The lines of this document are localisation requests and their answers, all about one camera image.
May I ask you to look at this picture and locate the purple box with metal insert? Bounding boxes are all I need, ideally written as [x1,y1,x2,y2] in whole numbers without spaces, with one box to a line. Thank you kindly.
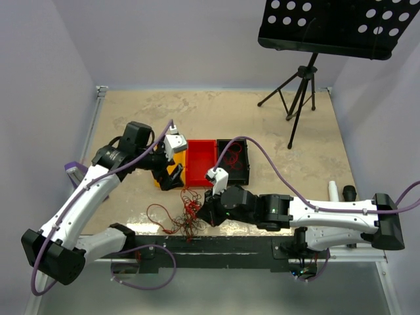
[64,161,88,190]

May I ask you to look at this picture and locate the red and black cables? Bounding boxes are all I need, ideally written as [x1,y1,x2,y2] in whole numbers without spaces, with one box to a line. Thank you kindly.
[146,188,207,243]

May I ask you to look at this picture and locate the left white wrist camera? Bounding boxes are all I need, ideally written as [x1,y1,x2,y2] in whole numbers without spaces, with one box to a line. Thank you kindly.
[163,125,188,161]

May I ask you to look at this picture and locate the yellow plastic bin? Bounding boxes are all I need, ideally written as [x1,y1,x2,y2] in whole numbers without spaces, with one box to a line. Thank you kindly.
[154,141,185,187]

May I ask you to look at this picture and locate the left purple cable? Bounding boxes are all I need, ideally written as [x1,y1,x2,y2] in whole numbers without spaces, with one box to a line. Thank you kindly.
[30,119,178,296]

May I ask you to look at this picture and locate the black cylinder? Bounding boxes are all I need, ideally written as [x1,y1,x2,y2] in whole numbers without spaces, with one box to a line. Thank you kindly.
[343,185,357,202]

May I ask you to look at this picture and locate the black music stand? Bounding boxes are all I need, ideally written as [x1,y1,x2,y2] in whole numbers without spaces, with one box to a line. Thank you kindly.
[257,0,417,149]

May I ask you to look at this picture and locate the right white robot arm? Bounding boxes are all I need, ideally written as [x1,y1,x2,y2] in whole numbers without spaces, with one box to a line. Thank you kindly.
[197,186,405,258]

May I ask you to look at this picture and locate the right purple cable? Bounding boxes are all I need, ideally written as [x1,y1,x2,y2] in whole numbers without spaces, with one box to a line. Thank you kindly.
[211,136,420,283]

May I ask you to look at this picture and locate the red plastic bin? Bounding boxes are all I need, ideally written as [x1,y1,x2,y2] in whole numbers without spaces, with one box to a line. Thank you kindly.
[185,139,217,187]

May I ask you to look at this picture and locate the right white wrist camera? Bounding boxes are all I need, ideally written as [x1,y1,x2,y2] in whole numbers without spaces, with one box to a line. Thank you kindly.
[205,167,228,198]

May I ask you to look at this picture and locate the red cable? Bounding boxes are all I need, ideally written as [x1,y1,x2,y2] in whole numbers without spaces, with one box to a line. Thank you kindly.
[217,144,245,171]

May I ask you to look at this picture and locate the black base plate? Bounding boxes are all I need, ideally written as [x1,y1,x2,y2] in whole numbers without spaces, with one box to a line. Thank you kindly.
[131,235,328,273]

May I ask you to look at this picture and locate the black plastic bin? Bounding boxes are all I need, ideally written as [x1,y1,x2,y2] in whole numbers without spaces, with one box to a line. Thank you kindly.
[219,139,250,185]

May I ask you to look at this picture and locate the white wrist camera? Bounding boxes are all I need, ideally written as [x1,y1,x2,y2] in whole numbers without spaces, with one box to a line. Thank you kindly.
[163,125,188,161]
[205,167,228,198]

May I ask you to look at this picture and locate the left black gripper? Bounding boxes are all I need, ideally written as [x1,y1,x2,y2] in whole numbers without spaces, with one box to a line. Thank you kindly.
[136,139,184,190]

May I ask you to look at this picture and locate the white cylinder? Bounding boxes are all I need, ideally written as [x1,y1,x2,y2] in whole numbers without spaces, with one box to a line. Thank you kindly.
[328,180,341,202]

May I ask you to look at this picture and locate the purple cable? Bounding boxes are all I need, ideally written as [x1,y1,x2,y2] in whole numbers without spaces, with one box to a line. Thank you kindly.
[211,136,420,283]
[30,119,178,296]

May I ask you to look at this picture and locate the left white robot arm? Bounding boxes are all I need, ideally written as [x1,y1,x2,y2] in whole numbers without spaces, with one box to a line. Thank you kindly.
[21,121,188,286]

